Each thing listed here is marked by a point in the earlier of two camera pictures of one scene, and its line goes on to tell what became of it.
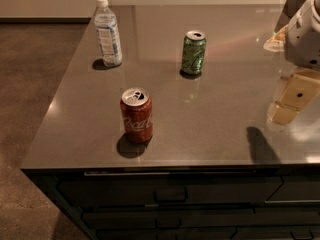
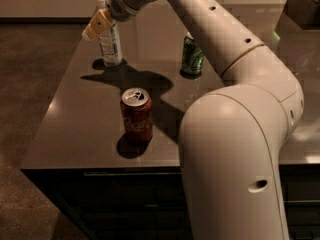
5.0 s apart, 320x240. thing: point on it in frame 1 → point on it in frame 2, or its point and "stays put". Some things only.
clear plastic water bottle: x=108 y=33 stays put
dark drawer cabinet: x=188 y=202 stays put
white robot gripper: x=304 y=40 → x=120 y=6
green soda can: x=194 y=49 stays put
